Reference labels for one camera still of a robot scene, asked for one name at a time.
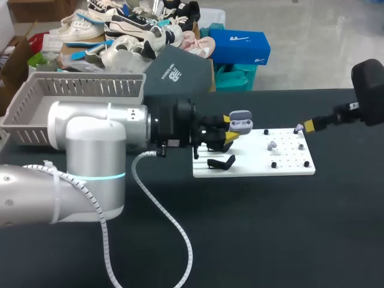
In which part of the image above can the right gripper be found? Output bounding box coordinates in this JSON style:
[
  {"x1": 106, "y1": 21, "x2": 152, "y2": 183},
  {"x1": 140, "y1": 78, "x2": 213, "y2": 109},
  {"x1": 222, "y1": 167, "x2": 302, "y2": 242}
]
[{"x1": 303, "y1": 58, "x2": 384, "y2": 134}]

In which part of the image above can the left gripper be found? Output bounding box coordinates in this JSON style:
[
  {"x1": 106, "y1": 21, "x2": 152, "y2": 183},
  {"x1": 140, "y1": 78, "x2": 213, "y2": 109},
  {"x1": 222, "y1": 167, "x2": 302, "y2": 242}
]
[{"x1": 148, "y1": 97, "x2": 241, "y2": 160}]

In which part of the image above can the grey earbud case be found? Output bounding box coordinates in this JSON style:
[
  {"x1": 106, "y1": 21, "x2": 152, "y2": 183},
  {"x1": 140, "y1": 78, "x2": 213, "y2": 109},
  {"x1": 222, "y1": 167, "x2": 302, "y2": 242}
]
[{"x1": 228, "y1": 110, "x2": 254, "y2": 134}]

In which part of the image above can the white plate with black stands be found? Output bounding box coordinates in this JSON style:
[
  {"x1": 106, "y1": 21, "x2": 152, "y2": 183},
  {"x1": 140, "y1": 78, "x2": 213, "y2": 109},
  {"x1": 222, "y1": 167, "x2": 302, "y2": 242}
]
[{"x1": 192, "y1": 128, "x2": 317, "y2": 179}]

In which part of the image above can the brown cardboard box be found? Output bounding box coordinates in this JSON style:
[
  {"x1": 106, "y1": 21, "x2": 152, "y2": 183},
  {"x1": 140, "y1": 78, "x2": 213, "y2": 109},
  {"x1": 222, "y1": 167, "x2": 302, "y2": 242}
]
[
  {"x1": 0, "y1": 20, "x2": 39, "y2": 101},
  {"x1": 7, "y1": 0, "x2": 79, "y2": 23}
]

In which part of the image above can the teal bag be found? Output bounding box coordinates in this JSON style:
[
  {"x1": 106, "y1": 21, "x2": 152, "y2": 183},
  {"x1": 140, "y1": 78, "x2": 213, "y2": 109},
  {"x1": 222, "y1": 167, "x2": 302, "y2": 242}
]
[{"x1": 214, "y1": 63, "x2": 259, "y2": 92}]

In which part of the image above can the dark grey shoebox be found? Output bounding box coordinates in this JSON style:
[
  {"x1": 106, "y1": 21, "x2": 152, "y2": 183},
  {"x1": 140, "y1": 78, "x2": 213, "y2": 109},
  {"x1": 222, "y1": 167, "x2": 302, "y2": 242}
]
[{"x1": 143, "y1": 44, "x2": 215, "y2": 98}]

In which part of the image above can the blue shoebox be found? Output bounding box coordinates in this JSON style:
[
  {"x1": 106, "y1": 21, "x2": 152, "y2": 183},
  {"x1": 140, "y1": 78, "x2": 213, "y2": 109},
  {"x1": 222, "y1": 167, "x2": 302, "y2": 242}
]
[{"x1": 208, "y1": 28, "x2": 271, "y2": 65}]

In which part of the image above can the pink shoe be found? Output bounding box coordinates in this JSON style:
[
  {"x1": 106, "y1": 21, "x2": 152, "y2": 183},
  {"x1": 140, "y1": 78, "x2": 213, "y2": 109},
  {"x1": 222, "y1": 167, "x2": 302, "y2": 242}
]
[{"x1": 181, "y1": 30, "x2": 217, "y2": 58}]

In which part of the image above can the white sneaker with dark letter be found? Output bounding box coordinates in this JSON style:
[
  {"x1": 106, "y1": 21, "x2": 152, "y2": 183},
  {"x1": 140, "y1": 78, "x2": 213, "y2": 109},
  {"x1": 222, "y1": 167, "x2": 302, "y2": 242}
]
[{"x1": 146, "y1": 23, "x2": 184, "y2": 50}]

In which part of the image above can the black sneaker with white laces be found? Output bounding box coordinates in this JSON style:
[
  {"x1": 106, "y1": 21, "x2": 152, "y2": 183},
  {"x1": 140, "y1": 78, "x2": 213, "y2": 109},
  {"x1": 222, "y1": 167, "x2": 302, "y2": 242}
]
[{"x1": 163, "y1": 1, "x2": 202, "y2": 32}]

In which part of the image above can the white chunky sneaker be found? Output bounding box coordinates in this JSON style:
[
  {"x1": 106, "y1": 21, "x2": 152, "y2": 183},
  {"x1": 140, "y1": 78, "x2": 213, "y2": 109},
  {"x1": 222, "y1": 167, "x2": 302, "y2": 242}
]
[{"x1": 101, "y1": 35, "x2": 157, "y2": 69}]

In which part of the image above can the black and white sneaker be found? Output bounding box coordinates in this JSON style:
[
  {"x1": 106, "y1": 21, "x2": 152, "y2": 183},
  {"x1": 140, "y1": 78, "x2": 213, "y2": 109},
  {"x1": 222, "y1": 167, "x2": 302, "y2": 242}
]
[{"x1": 108, "y1": 14, "x2": 157, "y2": 40}]

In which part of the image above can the blue insole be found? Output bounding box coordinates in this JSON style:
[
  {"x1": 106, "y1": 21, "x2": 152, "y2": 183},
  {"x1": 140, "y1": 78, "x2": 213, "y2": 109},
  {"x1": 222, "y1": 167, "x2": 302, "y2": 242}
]
[{"x1": 65, "y1": 40, "x2": 114, "y2": 49}]

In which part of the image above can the white low sneaker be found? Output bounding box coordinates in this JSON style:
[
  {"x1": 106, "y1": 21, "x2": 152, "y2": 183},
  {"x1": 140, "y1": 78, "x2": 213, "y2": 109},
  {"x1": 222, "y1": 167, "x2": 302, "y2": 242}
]
[{"x1": 57, "y1": 13, "x2": 106, "y2": 43}]

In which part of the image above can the grey slotted basket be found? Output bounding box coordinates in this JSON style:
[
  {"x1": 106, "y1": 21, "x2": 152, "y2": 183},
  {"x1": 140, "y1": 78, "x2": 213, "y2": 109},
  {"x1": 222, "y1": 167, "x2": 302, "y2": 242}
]
[{"x1": 0, "y1": 71, "x2": 147, "y2": 146}]

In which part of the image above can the white cable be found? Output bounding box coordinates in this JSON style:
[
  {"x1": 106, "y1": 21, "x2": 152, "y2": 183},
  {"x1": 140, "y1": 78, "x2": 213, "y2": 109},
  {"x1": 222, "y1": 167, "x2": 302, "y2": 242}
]
[{"x1": 22, "y1": 149, "x2": 194, "y2": 288}]

